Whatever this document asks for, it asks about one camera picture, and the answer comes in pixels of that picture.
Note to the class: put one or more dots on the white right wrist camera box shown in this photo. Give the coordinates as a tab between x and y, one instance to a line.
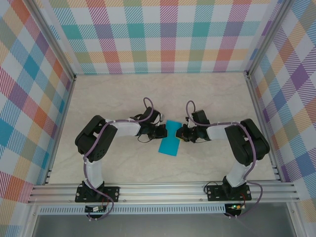
188	122

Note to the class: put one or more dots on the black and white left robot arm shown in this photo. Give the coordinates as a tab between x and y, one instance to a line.
96	140

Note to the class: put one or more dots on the aluminium frame leg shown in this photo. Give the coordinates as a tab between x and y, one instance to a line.
295	219
30	222

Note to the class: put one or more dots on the aluminium frame post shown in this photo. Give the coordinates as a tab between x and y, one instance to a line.
55	42
266	37

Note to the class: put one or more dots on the long aluminium mounting rail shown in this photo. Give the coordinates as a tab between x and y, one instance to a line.
160	192

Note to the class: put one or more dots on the blue paper sheet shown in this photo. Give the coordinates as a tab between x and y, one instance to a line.
169	145

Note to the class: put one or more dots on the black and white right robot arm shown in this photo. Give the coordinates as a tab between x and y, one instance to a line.
249	145

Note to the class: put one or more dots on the aluminium side rail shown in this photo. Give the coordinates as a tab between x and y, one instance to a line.
62	123
261	123

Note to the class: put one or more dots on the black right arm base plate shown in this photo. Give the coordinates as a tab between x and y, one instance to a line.
213	193

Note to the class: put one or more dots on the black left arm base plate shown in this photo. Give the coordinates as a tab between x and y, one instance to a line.
113	193

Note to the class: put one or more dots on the small circuit board with LED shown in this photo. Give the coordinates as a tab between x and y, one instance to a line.
235	207

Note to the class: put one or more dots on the grey metal panel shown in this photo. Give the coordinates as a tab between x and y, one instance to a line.
160	225

